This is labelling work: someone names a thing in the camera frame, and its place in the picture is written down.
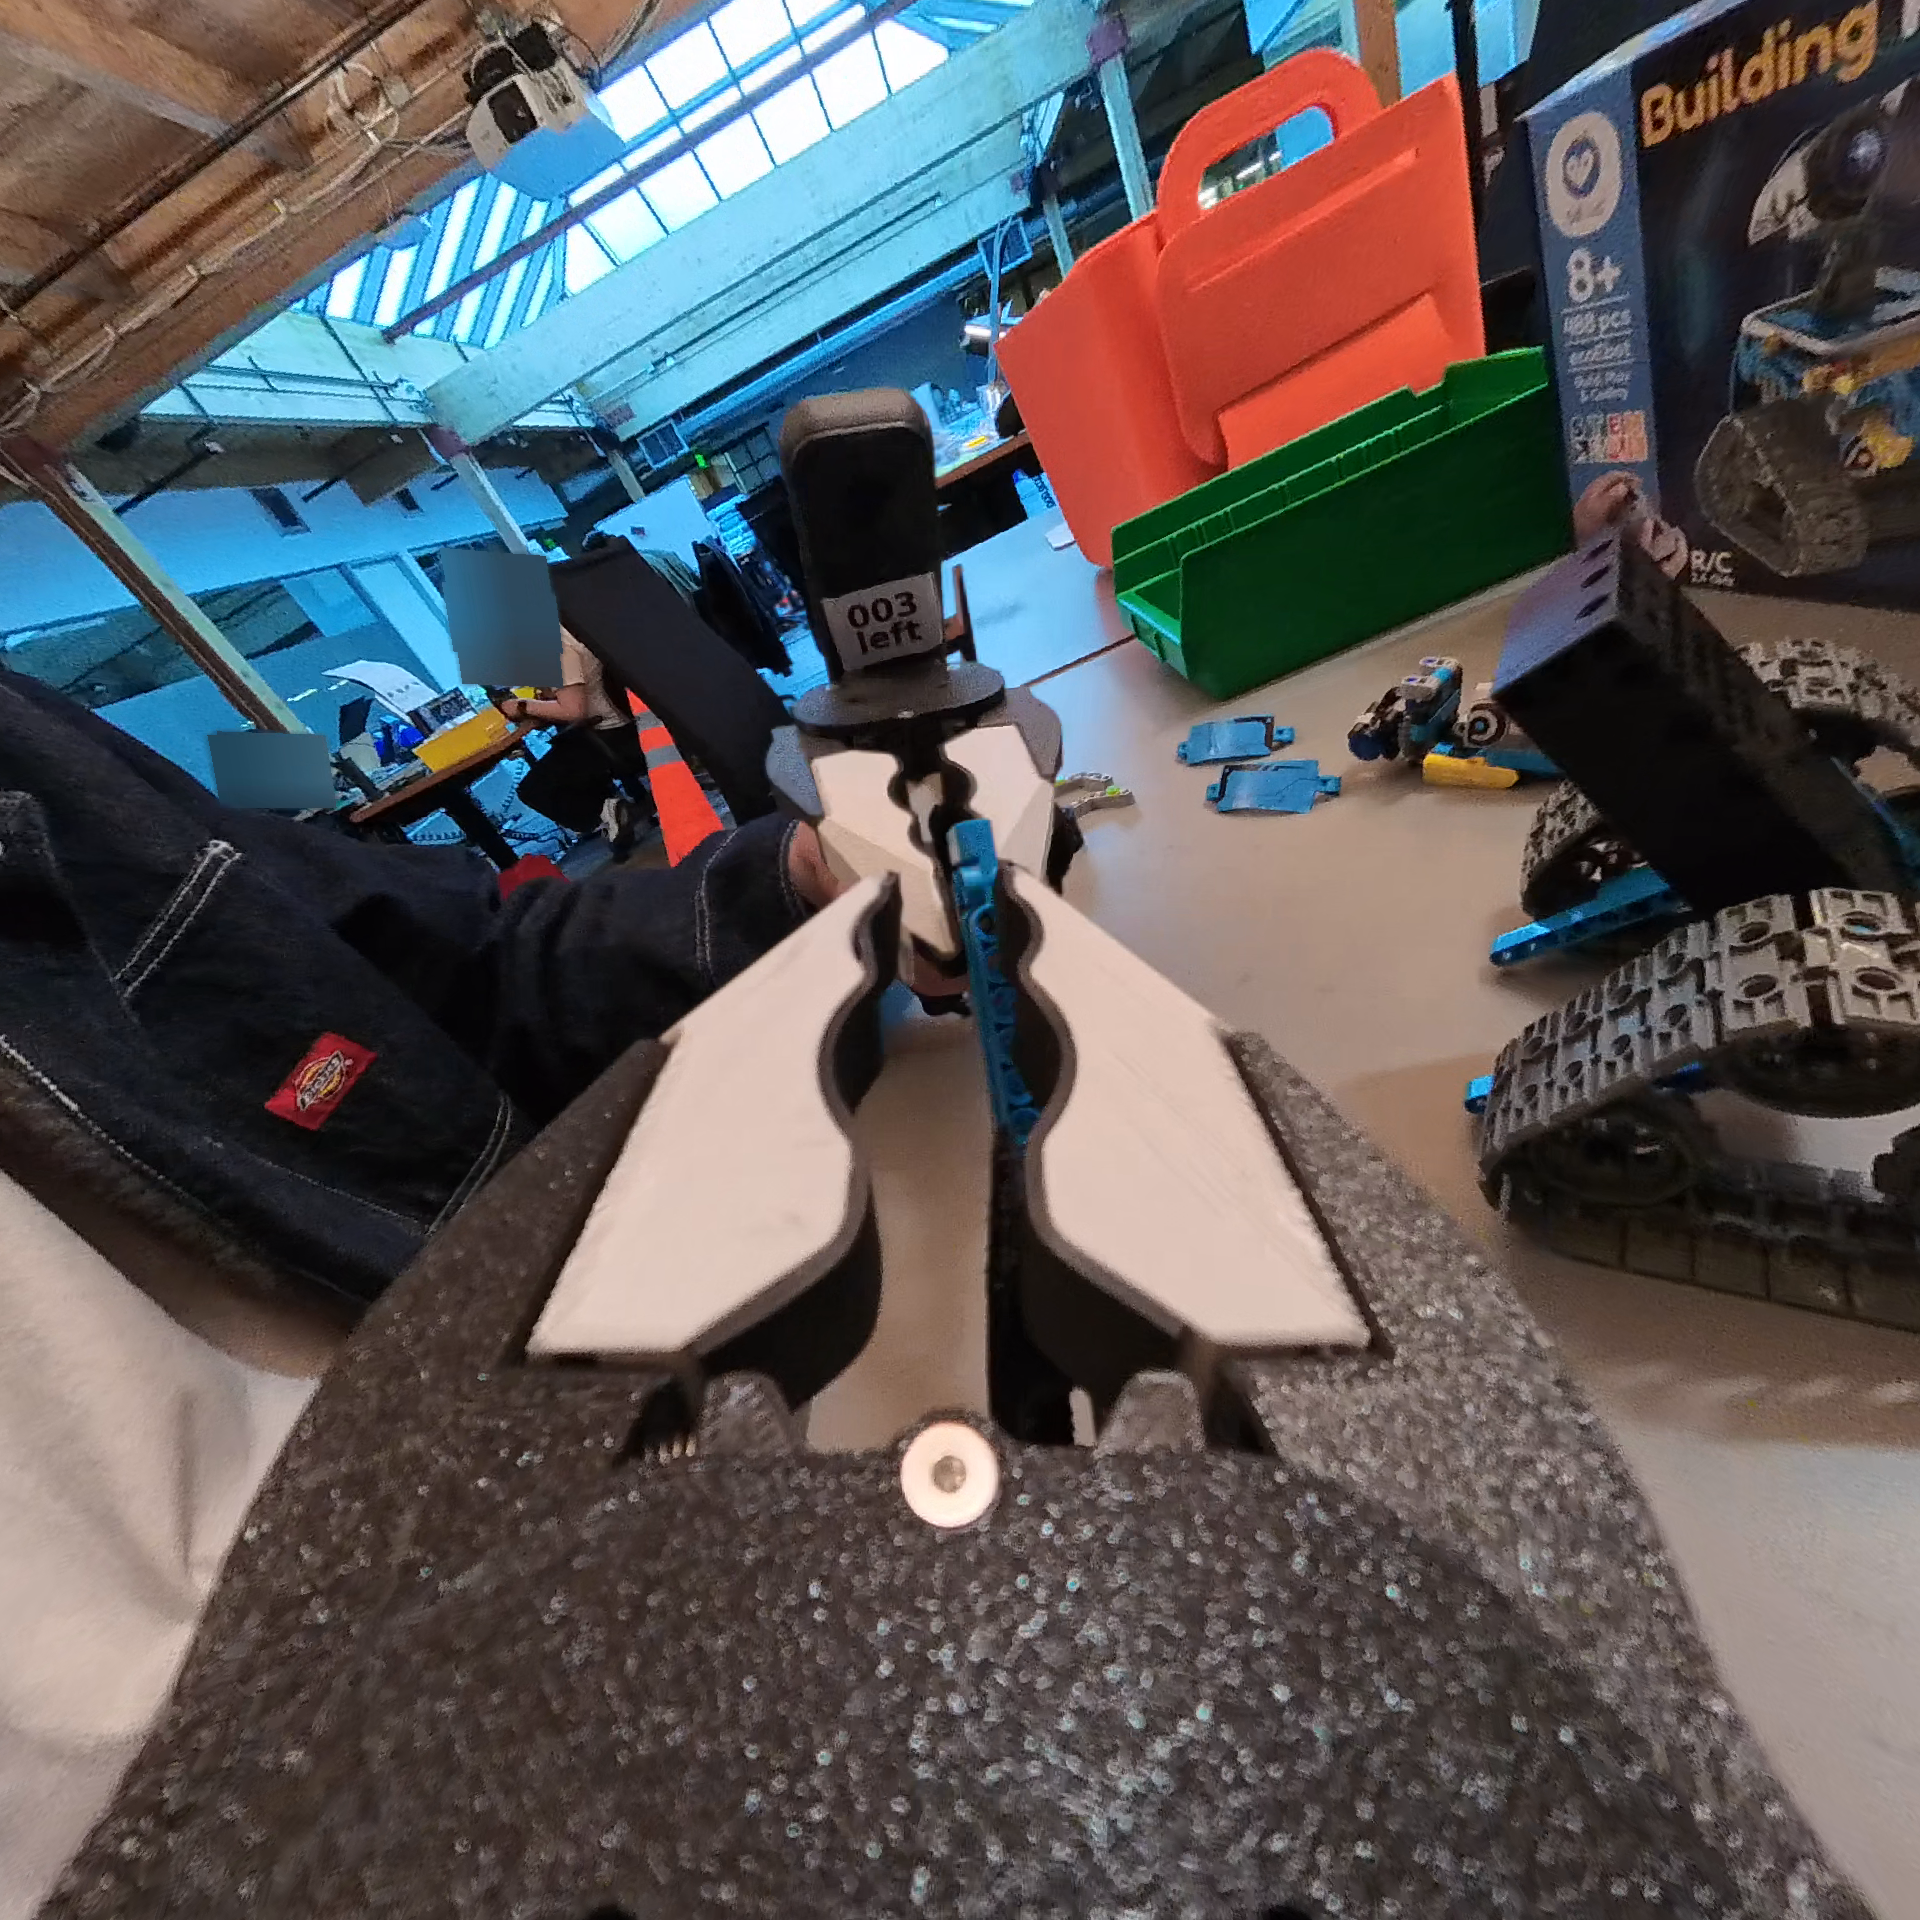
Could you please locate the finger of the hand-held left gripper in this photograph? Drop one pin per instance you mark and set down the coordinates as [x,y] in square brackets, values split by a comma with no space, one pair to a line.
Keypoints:
[877,826]
[1013,795]

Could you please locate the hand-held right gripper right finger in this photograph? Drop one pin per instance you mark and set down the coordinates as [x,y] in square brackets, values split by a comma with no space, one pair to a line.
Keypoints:
[1185,1185]

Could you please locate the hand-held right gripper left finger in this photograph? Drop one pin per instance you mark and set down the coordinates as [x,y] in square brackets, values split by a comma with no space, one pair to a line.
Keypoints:
[720,1185]

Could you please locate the blue holed toy beam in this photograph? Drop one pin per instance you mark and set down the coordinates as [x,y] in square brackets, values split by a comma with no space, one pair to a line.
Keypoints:
[992,990]

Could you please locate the blue grey tracked toy robot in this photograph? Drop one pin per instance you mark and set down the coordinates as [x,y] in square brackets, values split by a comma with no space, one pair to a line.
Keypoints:
[1694,840]

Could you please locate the person's left forearm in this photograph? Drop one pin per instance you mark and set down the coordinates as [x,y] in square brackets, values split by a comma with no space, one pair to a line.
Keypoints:
[629,945]

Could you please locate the grey desk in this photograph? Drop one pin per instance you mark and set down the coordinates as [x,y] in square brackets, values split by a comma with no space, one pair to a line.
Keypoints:
[1348,974]

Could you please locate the person's left hand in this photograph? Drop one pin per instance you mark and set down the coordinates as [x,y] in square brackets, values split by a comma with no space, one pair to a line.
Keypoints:
[814,867]

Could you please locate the small grey toy part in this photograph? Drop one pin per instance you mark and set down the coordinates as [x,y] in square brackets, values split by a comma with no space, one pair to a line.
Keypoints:
[1096,792]

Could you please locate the orange traffic cone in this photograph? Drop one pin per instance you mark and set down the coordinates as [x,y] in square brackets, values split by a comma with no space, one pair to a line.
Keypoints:
[682,786]

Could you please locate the blue flat plastic piece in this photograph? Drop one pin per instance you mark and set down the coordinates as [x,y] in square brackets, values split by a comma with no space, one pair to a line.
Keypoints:
[1275,786]
[1232,740]

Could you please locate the skylight window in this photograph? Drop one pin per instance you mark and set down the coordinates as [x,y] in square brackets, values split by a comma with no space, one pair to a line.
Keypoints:
[705,136]

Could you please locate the green plastic bin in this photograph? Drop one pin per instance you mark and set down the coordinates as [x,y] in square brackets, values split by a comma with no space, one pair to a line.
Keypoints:
[1348,555]

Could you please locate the yellow box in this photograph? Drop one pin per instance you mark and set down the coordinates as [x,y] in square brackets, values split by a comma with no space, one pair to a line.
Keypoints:
[462,739]

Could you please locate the blue white toy assembly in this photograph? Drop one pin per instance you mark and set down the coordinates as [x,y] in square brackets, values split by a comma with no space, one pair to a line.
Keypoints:
[1440,728]

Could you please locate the wooden table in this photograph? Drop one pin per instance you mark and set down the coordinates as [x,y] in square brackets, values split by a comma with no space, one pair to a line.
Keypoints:
[434,786]

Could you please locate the orange plastic case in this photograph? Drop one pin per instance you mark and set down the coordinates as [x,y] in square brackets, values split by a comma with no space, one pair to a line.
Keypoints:
[1275,329]

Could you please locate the white ceiling mounted device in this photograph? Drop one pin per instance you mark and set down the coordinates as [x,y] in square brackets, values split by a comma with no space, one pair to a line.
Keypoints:
[523,112]

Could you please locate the person's denim jacket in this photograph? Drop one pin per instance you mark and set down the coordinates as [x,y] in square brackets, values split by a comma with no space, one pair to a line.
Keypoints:
[180,974]

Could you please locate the person's white shirt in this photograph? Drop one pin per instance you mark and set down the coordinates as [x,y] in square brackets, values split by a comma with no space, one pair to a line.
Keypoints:
[106,1499]

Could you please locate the dark printed toy kit box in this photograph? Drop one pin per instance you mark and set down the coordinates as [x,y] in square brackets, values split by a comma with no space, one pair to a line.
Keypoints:
[1769,299]

